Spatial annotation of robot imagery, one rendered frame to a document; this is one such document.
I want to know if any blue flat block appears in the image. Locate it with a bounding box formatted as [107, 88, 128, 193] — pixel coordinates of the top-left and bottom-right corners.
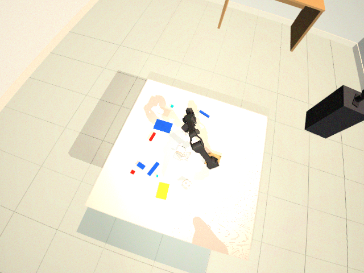
[137, 162, 145, 170]

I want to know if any yellow flat plate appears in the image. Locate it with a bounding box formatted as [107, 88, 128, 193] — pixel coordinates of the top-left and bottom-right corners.
[156, 183, 169, 200]

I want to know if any blue flat rectangular plate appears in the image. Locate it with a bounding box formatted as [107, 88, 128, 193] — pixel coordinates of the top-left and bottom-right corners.
[153, 119, 173, 133]

